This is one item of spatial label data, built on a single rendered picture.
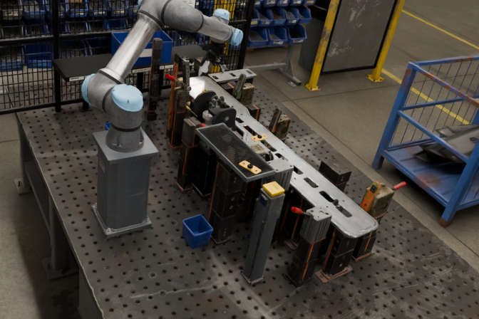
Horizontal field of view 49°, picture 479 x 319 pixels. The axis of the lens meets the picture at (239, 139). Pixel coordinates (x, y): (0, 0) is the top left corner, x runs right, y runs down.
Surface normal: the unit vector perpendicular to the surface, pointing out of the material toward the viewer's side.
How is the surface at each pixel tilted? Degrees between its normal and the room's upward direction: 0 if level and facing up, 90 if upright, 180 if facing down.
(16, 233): 0
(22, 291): 0
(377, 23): 91
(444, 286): 0
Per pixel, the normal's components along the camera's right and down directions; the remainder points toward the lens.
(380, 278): 0.16, -0.84
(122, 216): 0.50, 0.52
